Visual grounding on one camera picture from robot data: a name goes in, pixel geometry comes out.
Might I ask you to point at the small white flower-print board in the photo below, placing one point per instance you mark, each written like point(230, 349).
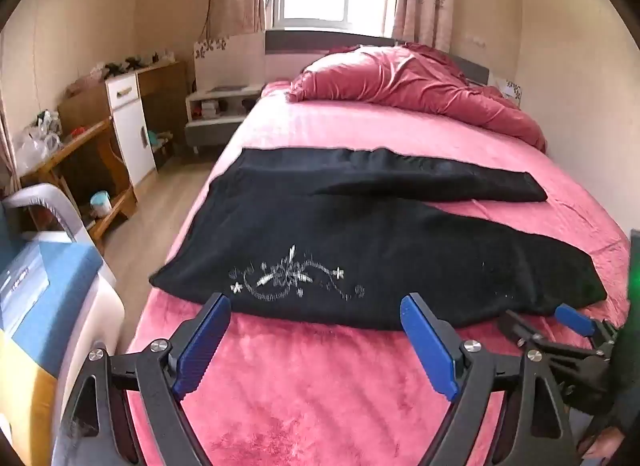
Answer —
point(514, 91)

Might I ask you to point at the white grey nightstand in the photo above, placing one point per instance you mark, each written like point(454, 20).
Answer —
point(215, 120)

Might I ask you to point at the wooden desk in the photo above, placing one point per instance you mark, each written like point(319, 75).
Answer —
point(75, 143)

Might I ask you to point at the red quilt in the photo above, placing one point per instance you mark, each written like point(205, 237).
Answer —
point(400, 80)

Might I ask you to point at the person's right hand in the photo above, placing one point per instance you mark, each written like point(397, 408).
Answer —
point(600, 446)

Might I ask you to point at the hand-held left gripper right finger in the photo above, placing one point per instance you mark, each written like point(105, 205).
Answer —
point(430, 346)

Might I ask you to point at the wooden cabinet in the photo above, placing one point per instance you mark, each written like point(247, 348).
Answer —
point(165, 90)

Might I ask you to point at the black embroidered pants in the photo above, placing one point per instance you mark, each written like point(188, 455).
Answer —
point(350, 226)

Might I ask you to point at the light blue jar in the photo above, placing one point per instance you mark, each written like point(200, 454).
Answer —
point(100, 205)

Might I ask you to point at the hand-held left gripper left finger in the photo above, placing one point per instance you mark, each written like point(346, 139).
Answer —
point(205, 341)

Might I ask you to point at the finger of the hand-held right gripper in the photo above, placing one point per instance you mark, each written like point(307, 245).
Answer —
point(530, 338)
point(575, 318)

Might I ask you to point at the pink bed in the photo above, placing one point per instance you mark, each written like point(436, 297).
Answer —
point(325, 371)

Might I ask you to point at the pile of dark small items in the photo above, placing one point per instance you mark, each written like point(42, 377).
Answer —
point(135, 63)

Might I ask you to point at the blue white box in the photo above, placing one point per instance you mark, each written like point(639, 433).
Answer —
point(50, 296)

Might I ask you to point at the grey chair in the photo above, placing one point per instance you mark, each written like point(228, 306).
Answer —
point(45, 196)

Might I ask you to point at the clear plastic bag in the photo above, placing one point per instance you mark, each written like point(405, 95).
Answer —
point(30, 150)

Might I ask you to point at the white wall socket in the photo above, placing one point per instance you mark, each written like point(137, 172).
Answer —
point(476, 39)

